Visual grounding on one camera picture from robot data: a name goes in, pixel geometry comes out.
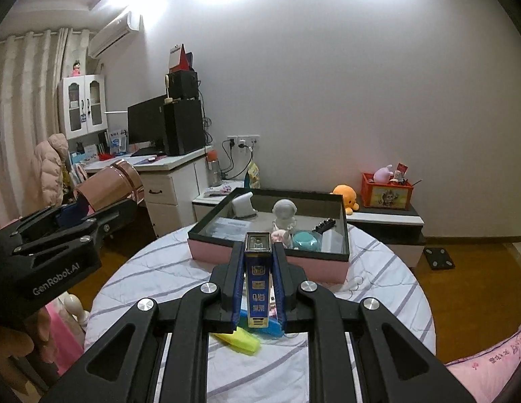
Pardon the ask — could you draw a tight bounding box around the pale-haired doll figure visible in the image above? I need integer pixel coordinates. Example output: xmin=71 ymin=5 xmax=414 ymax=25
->
xmin=271 ymin=229 xmax=293 ymax=249

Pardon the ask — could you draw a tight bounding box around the white air conditioner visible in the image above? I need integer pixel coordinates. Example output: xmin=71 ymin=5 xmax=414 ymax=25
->
xmin=88 ymin=11 xmax=141 ymax=59

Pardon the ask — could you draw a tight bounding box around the rose gold cup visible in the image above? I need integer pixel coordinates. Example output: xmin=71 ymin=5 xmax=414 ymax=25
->
xmin=75 ymin=159 xmax=145 ymax=212

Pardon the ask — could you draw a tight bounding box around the teal round case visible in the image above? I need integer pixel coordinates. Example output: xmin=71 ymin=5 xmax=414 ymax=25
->
xmin=292 ymin=230 xmax=322 ymax=252

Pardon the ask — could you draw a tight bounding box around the white glass-door cabinet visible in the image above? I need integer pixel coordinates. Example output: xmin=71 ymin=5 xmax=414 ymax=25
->
xmin=58 ymin=75 xmax=107 ymax=140

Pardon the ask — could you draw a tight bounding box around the pink bedding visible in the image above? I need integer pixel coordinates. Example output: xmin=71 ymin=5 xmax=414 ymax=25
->
xmin=446 ymin=328 xmax=521 ymax=402

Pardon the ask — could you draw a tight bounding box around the pink box with black rim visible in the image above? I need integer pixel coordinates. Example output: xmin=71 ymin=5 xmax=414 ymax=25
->
xmin=188 ymin=187 xmax=350 ymax=284

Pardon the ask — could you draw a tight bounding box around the blue gold small box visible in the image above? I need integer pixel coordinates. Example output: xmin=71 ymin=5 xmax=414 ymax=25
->
xmin=244 ymin=232 xmax=272 ymax=328

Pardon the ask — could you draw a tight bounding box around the black computer tower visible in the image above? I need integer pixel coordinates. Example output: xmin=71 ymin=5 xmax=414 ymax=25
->
xmin=161 ymin=99 xmax=206 ymax=156

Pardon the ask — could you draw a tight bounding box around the silver white astronaut figure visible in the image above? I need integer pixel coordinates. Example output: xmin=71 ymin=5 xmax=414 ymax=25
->
xmin=272 ymin=199 xmax=297 ymax=234

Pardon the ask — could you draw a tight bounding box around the white desk with drawers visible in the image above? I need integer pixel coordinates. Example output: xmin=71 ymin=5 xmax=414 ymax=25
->
xmin=85 ymin=147 xmax=208 ymax=236

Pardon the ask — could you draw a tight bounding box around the clear plastic package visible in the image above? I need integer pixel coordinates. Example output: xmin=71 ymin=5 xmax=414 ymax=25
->
xmin=206 ymin=217 xmax=251 ymax=241

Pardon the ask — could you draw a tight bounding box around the pink jacket on chair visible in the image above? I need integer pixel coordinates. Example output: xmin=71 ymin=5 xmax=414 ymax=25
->
xmin=30 ymin=133 xmax=69 ymax=209

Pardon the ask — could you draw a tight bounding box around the beige curtain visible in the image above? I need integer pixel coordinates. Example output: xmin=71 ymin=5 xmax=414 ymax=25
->
xmin=0 ymin=28 xmax=91 ymax=225

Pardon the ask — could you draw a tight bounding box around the black floor scale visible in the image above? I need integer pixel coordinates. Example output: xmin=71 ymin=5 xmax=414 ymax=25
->
xmin=424 ymin=247 xmax=455 ymax=270

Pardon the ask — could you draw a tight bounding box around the red toy crate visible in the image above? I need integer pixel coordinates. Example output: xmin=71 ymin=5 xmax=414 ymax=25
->
xmin=361 ymin=173 xmax=414 ymax=210

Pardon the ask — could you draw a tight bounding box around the low black white bench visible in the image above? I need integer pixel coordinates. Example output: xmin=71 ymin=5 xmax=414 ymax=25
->
xmin=347 ymin=196 xmax=426 ymax=268

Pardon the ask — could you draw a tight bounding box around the yellow highlighter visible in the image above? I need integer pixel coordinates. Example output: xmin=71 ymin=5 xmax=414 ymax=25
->
xmin=211 ymin=326 xmax=261 ymax=356

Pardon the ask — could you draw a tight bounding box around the red desk calendar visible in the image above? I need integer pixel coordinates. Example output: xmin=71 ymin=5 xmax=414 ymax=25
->
xmin=168 ymin=44 xmax=192 ymax=73

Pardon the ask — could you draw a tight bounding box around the small white bedside cabinet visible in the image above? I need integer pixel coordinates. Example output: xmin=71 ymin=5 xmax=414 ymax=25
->
xmin=192 ymin=180 xmax=243 ymax=221

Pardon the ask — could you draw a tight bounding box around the orange-cap water bottle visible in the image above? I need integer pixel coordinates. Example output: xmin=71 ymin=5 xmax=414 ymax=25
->
xmin=207 ymin=149 xmax=222 ymax=187

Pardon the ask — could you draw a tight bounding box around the yellow blue snack bag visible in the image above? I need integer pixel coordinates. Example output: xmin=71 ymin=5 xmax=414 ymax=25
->
xmin=244 ymin=161 xmax=261 ymax=189

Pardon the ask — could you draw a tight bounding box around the pink doll on cabinet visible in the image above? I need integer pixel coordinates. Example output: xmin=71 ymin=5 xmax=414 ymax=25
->
xmin=71 ymin=60 xmax=82 ymax=77

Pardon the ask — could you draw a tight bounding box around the orange octopus plush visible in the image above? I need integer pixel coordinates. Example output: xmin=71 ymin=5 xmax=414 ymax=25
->
xmin=331 ymin=185 xmax=360 ymax=215

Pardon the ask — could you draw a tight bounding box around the black speaker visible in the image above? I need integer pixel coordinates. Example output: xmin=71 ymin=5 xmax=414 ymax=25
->
xmin=167 ymin=70 xmax=199 ymax=100

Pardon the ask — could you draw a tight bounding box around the pink plush toy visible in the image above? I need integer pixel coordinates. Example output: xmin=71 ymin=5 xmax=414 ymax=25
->
xmin=373 ymin=165 xmax=395 ymax=184

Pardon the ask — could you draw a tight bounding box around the black computer monitor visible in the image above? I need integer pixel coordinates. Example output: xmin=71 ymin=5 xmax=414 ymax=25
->
xmin=127 ymin=96 xmax=165 ymax=156

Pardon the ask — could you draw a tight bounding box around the white wall socket strip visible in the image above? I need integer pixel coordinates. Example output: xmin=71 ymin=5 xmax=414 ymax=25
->
xmin=227 ymin=135 xmax=261 ymax=148

